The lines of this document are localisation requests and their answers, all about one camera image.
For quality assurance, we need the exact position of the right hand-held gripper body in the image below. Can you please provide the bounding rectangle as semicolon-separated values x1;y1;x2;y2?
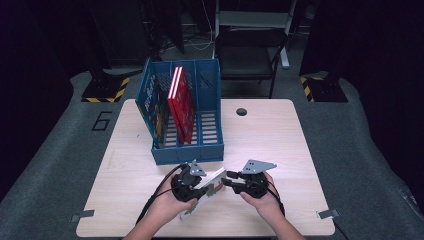
231;159;278;200

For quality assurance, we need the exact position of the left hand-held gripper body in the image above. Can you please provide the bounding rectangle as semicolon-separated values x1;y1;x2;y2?
170;159;208;204

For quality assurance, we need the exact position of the white caterpillar picture book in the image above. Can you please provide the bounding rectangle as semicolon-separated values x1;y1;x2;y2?
179;166;228;221

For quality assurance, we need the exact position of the red picture book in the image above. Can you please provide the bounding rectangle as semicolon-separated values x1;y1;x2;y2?
167;65;188;146
173;65;198;145

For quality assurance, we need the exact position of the blue picture book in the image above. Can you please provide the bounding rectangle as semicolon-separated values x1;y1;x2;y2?
135;71;168;148

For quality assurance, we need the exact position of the blue plastic file rack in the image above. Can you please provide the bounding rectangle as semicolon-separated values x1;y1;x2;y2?
134;58;225;166

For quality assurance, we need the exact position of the person's right hand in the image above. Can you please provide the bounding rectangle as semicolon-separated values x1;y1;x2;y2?
239;171;285;220

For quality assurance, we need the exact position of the person's left hand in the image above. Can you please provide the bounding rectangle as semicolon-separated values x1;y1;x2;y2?
145;185;200;228

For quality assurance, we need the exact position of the grey tape piece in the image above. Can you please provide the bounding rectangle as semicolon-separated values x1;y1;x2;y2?
70;209;96;223
315;208;340;220

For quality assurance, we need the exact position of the hazard-striped black stand base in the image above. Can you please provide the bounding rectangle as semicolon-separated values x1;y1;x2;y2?
299;75;349;103
80;68;144;104

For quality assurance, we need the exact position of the black folding chair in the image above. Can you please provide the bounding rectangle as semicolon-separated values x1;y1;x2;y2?
214;28;289;99
211;0;298;69

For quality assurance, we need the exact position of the dark curtain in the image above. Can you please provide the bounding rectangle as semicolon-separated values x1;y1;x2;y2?
296;0;424;214
0;0;101;204

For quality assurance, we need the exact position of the right hand-held gripper cable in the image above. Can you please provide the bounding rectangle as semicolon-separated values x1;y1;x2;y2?
264;181;286;216

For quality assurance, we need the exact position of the hand-held gripper cable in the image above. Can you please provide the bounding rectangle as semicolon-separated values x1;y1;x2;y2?
134;163;188;225
264;181;286;216

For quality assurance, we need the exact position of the left hand-held gripper cable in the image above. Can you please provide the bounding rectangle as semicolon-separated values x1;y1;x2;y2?
134;163;188;225

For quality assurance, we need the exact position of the black floor cable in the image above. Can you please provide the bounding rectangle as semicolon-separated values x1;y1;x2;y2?
333;221;350;240

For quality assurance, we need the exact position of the white floor cable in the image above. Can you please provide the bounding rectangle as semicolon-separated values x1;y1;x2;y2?
184;31;214;52

